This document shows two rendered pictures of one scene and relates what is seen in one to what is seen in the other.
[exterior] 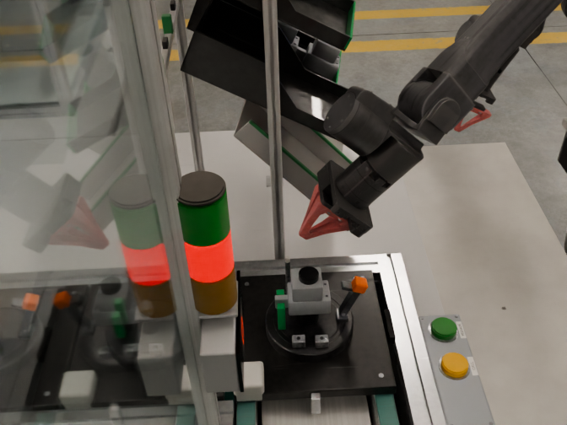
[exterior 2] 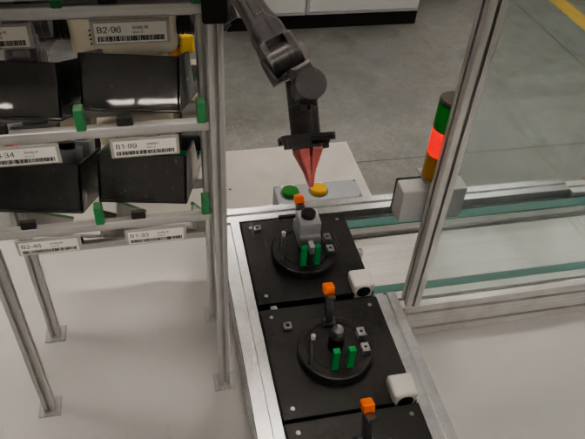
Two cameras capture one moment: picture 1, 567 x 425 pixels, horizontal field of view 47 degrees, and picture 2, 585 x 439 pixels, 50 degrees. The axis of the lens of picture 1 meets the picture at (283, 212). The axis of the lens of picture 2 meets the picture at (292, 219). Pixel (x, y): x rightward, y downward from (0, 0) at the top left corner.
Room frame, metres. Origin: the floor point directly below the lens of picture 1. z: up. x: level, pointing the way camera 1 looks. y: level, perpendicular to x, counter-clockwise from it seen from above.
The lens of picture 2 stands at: (0.92, 0.88, 1.94)
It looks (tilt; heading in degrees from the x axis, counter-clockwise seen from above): 42 degrees down; 257
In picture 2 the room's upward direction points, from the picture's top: 4 degrees clockwise
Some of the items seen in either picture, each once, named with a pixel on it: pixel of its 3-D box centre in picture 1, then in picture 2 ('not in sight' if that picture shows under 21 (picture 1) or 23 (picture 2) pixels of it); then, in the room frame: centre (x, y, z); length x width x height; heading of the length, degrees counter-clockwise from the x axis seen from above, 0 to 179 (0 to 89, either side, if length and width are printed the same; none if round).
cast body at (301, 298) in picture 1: (302, 289); (308, 227); (0.66, -0.02, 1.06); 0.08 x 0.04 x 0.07; 92
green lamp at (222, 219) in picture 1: (202, 211); (451, 115); (0.47, 0.08, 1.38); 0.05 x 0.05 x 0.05
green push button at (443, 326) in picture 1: (443, 330); (290, 192); (0.66, -0.25, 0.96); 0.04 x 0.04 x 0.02
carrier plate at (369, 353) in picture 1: (309, 330); (303, 258); (0.67, -0.04, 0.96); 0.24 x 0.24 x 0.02; 1
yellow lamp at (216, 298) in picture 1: (212, 282); (438, 164); (0.47, 0.08, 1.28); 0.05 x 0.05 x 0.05
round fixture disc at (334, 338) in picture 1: (309, 322); (304, 252); (0.67, -0.04, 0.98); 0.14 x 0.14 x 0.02
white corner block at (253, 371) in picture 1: (248, 381); (360, 283); (0.57, 0.06, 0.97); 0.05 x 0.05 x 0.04; 1
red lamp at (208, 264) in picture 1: (207, 248); (444, 140); (0.47, 0.08, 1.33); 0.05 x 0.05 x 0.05
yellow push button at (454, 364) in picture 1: (454, 366); (318, 190); (0.59, -0.25, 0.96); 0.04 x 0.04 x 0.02
